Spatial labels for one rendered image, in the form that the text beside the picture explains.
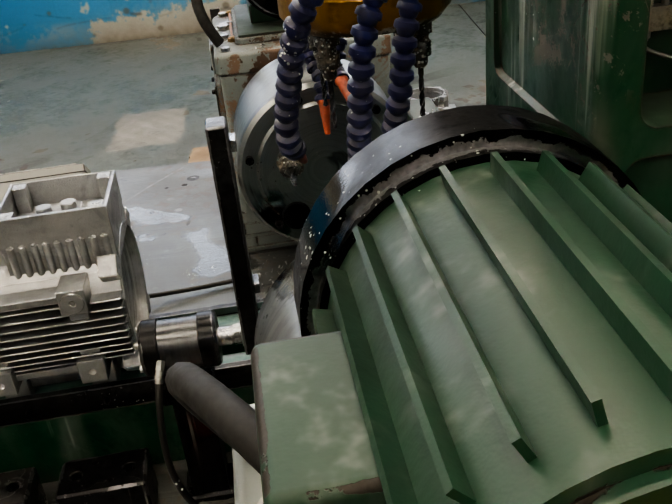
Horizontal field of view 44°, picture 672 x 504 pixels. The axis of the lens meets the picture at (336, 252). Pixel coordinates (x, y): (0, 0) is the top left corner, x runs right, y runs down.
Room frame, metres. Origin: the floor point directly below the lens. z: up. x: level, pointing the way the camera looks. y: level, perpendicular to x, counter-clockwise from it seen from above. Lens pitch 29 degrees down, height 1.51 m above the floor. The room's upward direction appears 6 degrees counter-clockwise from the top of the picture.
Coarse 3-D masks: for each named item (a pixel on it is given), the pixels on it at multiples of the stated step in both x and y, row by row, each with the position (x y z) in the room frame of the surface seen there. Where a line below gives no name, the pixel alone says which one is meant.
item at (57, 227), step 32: (32, 192) 0.89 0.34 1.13; (64, 192) 0.89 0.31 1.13; (96, 192) 0.89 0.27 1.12; (0, 224) 0.79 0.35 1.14; (32, 224) 0.79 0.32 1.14; (64, 224) 0.80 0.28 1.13; (96, 224) 0.80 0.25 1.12; (32, 256) 0.79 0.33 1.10; (64, 256) 0.80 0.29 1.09; (96, 256) 0.80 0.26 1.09
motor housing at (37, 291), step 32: (128, 224) 0.90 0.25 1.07; (0, 256) 0.80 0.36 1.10; (128, 256) 0.92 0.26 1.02; (0, 288) 0.78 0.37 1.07; (32, 288) 0.78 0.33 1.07; (96, 288) 0.78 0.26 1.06; (128, 288) 0.91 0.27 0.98; (0, 320) 0.76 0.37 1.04; (32, 320) 0.75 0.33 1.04; (64, 320) 0.76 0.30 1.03; (96, 320) 0.76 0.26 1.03; (128, 320) 0.77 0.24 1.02; (0, 352) 0.75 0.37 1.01; (32, 352) 0.75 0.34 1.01; (64, 352) 0.75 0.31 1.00; (96, 352) 0.76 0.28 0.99; (128, 352) 0.77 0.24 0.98; (32, 384) 0.79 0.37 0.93
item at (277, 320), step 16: (288, 272) 0.64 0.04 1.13; (272, 288) 0.64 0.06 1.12; (288, 288) 0.62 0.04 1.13; (272, 304) 0.62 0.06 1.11; (288, 304) 0.59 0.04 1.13; (272, 320) 0.60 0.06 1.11; (288, 320) 0.57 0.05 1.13; (256, 336) 0.63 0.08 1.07; (272, 336) 0.58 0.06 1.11; (288, 336) 0.55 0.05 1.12
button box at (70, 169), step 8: (48, 168) 1.08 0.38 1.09; (56, 168) 1.08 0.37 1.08; (64, 168) 1.08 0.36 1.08; (72, 168) 1.08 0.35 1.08; (80, 168) 1.08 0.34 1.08; (0, 176) 1.07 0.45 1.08; (8, 176) 1.07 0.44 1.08; (16, 176) 1.07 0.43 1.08; (24, 176) 1.07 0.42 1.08; (32, 176) 1.07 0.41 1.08; (40, 176) 1.07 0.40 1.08; (48, 176) 1.07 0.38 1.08; (56, 176) 1.07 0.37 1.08; (64, 176) 1.07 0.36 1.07; (0, 184) 1.06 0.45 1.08; (8, 184) 1.06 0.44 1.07; (0, 192) 1.06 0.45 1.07; (0, 200) 1.05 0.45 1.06
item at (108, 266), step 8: (128, 216) 0.92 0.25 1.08; (104, 256) 0.79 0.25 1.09; (112, 256) 0.79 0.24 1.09; (104, 264) 0.78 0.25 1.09; (112, 264) 0.78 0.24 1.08; (120, 264) 0.80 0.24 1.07; (104, 272) 0.78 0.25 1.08; (112, 272) 0.78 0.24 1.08; (120, 272) 0.79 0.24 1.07; (104, 280) 0.78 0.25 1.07; (112, 280) 0.78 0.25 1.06; (136, 352) 0.78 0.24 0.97; (128, 360) 0.78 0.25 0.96; (136, 360) 0.78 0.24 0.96; (128, 368) 0.77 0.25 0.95; (136, 368) 0.78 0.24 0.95
